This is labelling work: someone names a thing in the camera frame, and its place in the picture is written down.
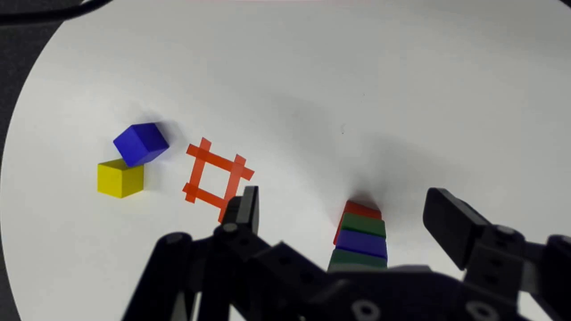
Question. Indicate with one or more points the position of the blue toy block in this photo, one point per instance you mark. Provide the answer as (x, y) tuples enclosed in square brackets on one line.
[(361, 242), (142, 142)]

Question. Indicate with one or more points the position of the yellow toy block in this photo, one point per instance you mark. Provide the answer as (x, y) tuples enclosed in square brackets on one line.
[(119, 178)]

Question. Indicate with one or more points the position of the orange toy block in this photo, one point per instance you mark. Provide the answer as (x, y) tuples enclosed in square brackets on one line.
[(363, 208)]

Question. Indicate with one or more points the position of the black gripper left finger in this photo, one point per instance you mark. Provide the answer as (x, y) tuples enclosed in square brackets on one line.
[(245, 206)]

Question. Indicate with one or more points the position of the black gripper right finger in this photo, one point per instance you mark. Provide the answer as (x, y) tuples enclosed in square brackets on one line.
[(458, 228)]

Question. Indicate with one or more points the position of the orange tape grid mark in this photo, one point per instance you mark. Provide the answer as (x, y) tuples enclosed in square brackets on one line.
[(206, 155)]

